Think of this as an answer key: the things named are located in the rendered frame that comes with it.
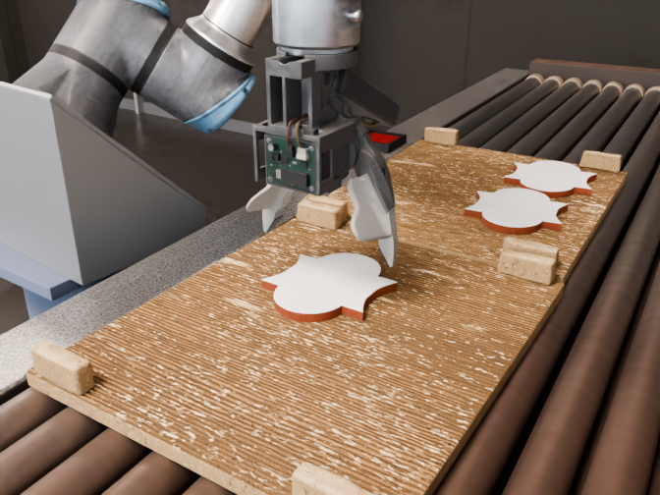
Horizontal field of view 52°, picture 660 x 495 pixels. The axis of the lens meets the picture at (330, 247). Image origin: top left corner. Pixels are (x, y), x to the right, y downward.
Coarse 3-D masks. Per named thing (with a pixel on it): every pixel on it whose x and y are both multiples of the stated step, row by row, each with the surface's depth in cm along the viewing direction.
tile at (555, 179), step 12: (516, 168) 105; (528, 168) 103; (540, 168) 103; (552, 168) 103; (564, 168) 103; (576, 168) 103; (504, 180) 100; (516, 180) 100; (528, 180) 99; (540, 180) 99; (552, 180) 99; (564, 180) 99; (576, 180) 99; (588, 180) 100; (552, 192) 95; (564, 192) 95; (576, 192) 97; (588, 192) 96
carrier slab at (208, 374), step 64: (256, 256) 78; (320, 256) 78; (448, 256) 78; (128, 320) 66; (192, 320) 66; (256, 320) 66; (384, 320) 66; (448, 320) 66; (512, 320) 66; (128, 384) 56; (192, 384) 56; (256, 384) 56; (320, 384) 56; (384, 384) 56; (448, 384) 56; (192, 448) 50; (256, 448) 50; (320, 448) 50; (384, 448) 50; (448, 448) 50
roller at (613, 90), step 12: (612, 84) 170; (600, 96) 159; (612, 96) 162; (588, 108) 148; (600, 108) 151; (576, 120) 139; (588, 120) 142; (564, 132) 131; (576, 132) 133; (552, 144) 124; (564, 144) 126; (576, 144) 133; (540, 156) 117; (552, 156) 119; (564, 156) 125; (204, 480) 49; (192, 492) 48; (204, 492) 48; (216, 492) 48; (228, 492) 48
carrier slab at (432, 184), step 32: (416, 160) 110; (448, 160) 110; (480, 160) 110; (512, 160) 110; (544, 160) 110; (416, 192) 97; (448, 192) 97; (608, 192) 97; (416, 224) 87; (448, 224) 87; (480, 224) 87; (576, 224) 87; (480, 256) 78; (576, 256) 78
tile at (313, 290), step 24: (312, 264) 74; (336, 264) 74; (360, 264) 74; (264, 288) 71; (288, 288) 69; (312, 288) 69; (336, 288) 69; (360, 288) 69; (384, 288) 70; (288, 312) 66; (312, 312) 65; (336, 312) 66; (360, 312) 65
